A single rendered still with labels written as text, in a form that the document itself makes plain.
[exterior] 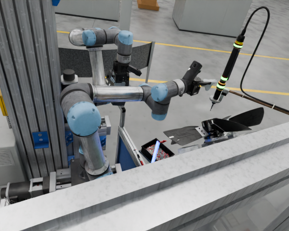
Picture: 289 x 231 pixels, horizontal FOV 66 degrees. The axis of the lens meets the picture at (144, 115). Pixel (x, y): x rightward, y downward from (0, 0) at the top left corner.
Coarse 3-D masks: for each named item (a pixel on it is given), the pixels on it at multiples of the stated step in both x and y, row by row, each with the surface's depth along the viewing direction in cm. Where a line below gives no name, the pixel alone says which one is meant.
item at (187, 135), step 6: (168, 132) 151; (174, 132) 150; (180, 132) 150; (186, 132) 150; (192, 132) 151; (198, 132) 152; (174, 138) 143; (180, 138) 144; (186, 138) 145; (192, 138) 146; (198, 138) 147; (180, 144) 137
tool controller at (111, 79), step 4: (108, 72) 188; (112, 72) 186; (108, 76) 187; (108, 80) 188; (112, 80) 181; (112, 84) 181; (112, 104) 180; (116, 104) 182; (120, 104) 184; (124, 104) 186
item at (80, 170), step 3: (78, 165) 130; (78, 168) 128; (81, 168) 125; (84, 168) 123; (78, 171) 128; (81, 171) 126; (84, 171) 124; (78, 174) 128; (81, 174) 127; (84, 174) 125; (81, 177) 127; (84, 177) 126; (87, 177) 125; (84, 180) 127; (87, 180) 126
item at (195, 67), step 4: (192, 64) 106; (196, 64) 104; (200, 64) 103; (192, 68) 105; (196, 68) 104; (200, 68) 105; (188, 72) 106; (192, 72) 105; (196, 72) 104; (184, 76) 107; (188, 76) 106; (192, 76) 105; (188, 80) 106; (192, 80) 106; (188, 84) 106
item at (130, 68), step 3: (126, 66) 123; (129, 66) 122; (132, 66) 126; (129, 69) 123; (132, 69) 124; (135, 69) 125; (138, 69) 129; (135, 72) 126; (138, 72) 127; (141, 72) 129; (138, 75) 128
